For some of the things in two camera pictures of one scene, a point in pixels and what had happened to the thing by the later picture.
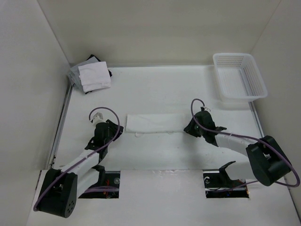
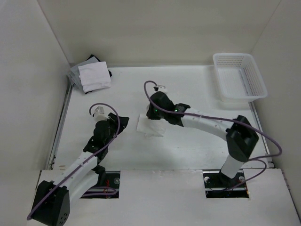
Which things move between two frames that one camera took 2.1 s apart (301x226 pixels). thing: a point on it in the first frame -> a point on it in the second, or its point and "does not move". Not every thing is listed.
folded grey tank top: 74,73 does not move
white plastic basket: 238,77 does not move
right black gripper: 189,128 -> 150,113
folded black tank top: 92,56 does not move
